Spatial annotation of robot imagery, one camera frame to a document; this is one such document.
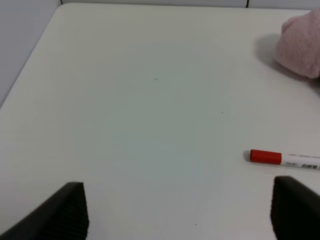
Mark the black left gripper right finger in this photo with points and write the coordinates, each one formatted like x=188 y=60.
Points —
x=295 y=210

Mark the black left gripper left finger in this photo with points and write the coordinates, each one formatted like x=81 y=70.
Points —
x=63 y=216

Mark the red white marker pen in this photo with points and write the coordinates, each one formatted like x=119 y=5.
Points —
x=281 y=159

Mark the pink towel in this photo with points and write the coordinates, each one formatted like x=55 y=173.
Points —
x=298 y=48

